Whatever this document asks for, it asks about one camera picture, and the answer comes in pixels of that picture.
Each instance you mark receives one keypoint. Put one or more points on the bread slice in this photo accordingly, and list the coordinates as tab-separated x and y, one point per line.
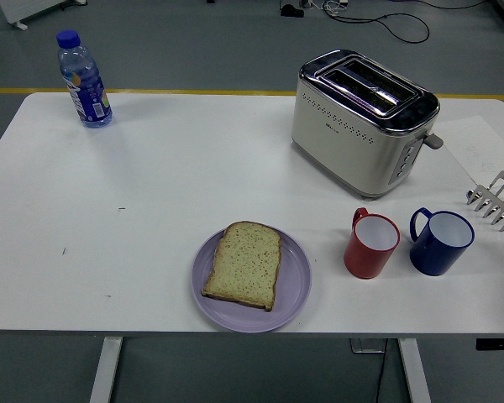
248	264

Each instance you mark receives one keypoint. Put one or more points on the cream and chrome toaster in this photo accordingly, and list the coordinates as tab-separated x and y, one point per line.
340	138

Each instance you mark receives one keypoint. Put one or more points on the purple plate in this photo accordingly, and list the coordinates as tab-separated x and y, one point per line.
294	277

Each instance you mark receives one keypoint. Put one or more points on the red mug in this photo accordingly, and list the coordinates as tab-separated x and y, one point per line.
365	260

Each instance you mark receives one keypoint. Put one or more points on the blue mug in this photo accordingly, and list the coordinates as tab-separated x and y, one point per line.
432	258

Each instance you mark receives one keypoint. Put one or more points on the blue-capped water bottle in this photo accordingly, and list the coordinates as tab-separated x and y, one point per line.
88	88

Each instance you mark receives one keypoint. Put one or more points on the white table leg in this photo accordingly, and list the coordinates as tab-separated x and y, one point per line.
415	369
106	369

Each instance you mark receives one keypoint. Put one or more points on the metal toast rack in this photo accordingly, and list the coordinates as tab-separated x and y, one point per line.
493	210

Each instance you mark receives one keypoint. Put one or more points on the black table control panel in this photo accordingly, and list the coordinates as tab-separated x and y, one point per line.
497	343

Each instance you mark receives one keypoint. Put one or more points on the clear bracket under table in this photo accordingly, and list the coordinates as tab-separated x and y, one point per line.
363	346

